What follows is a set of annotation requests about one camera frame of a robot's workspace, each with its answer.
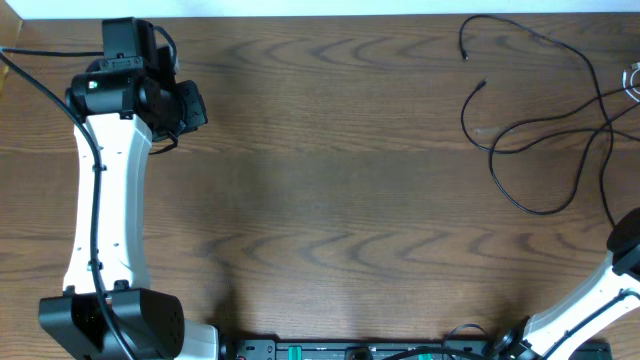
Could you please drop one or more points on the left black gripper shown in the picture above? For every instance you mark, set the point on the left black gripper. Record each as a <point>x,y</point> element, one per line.
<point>195,106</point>

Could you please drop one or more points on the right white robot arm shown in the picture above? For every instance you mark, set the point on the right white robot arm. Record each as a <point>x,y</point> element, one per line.
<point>610,292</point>

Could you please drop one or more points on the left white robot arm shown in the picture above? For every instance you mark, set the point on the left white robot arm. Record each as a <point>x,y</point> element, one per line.
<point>123,104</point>

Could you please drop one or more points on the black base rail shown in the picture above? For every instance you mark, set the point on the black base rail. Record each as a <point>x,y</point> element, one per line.
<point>273,348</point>

